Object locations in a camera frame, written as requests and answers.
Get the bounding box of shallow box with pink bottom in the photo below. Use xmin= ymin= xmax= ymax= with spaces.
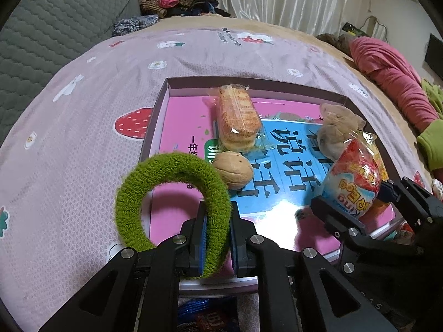
xmin=138 ymin=78 xmax=398 ymax=300

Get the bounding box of brown cloth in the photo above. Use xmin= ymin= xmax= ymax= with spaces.
xmin=316 ymin=33 xmax=354 ymax=59

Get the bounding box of pink strawberry print blanket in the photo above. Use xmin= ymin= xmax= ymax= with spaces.
xmin=0 ymin=28 xmax=430 ymax=332

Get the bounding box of black television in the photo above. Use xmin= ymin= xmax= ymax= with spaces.
xmin=423 ymin=33 xmax=443 ymax=82

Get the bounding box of green fuzzy scrunchie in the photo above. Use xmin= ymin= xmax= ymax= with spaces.
xmin=115 ymin=152 xmax=233 ymax=280

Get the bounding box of dark packet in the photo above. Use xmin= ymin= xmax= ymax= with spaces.
xmin=342 ymin=22 xmax=365 ymax=37

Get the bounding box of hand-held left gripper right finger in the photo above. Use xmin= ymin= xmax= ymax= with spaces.
xmin=229 ymin=201 xmax=398 ymax=332

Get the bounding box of pink quilt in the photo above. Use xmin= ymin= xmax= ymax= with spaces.
xmin=349 ymin=36 xmax=440 ymax=134

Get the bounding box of beige scrunchie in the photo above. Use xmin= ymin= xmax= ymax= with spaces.
xmin=316 ymin=103 xmax=367 ymax=161

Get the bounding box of red snack packet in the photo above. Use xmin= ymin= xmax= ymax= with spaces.
xmin=320 ymin=131 xmax=390 ymax=220

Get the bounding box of white wire frame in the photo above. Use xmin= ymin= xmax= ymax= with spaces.
xmin=360 ymin=15 xmax=390 ymax=42

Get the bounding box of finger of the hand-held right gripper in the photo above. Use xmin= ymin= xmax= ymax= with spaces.
xmin=379 ymin=176 xmax=443 ymax=247
xmin=310 ymin=196 xmax=367 ymax=242

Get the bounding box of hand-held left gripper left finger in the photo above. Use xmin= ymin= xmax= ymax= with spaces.
xmin=38 ymin=201 xmax=209 ymax=332

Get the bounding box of green garment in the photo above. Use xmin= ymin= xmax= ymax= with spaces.
xmin=416 ymin=79 xmax=443 ymax=171

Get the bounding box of blue floral cloth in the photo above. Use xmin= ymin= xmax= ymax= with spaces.
xmin=111 ymin=15 xmax=160 ymax=37

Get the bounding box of walnut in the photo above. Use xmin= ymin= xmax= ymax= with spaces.
xmin=212 ymin=151 xmax=254 ymax=191

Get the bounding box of blue snack packet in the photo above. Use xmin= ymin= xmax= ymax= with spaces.
xmin=178 ymin=297 xmax=240 ymax=332

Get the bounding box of grey quilted cushion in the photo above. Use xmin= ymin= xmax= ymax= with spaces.
xmin=0 ymin=0 xmax=142 ymax=146

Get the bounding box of orange biscuit packet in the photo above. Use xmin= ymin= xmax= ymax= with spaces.
xmin=208 ymin=84 xmax=269 ymax=154

